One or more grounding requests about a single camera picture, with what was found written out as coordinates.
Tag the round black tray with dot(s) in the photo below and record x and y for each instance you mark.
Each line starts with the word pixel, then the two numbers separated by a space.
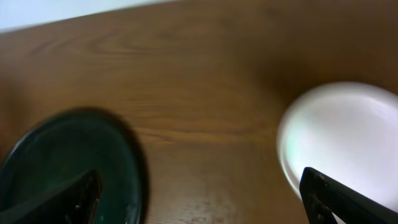
pixel 72 143

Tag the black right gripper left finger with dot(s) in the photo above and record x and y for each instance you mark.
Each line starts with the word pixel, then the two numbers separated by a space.
pixel 75 201

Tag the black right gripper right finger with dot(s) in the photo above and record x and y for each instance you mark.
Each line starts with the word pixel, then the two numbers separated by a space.
pixel 325 199

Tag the white stained plate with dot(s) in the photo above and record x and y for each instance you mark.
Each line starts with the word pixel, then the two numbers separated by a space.
pixel 347 131

